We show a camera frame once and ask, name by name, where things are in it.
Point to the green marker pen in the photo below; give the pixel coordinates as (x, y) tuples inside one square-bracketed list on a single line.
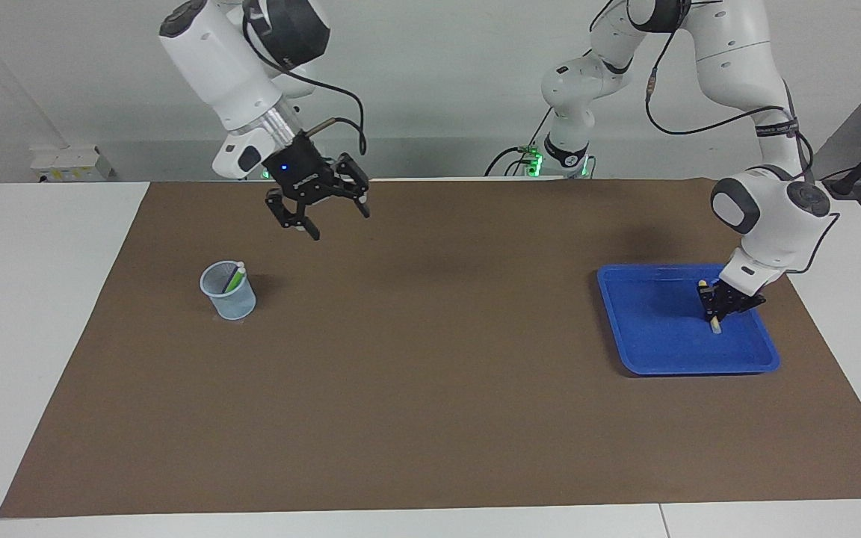
[(230, 284)]

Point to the brown table mat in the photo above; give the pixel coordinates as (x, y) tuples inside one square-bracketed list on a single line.
[(430, 418)]

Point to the white wall socket box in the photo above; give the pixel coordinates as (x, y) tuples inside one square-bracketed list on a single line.
[(72, 164)]

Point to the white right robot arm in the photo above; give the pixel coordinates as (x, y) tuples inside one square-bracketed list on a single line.
[(214, 60)]

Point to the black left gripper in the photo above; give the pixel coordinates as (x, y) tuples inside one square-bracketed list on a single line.
[(737, 299)]

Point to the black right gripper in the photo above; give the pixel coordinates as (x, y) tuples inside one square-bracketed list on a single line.
[(300, 170)]

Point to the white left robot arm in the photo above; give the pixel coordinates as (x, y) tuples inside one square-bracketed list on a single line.
[(767, 217)]

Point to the blue plastic tray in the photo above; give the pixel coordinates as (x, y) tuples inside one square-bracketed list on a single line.
[(655, 351)]

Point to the translucent pale blue cup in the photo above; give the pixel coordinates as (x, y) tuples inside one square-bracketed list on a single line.
[(232, 306)]

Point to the yellow marker pen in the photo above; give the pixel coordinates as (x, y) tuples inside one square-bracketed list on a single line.
[(716, 326)]

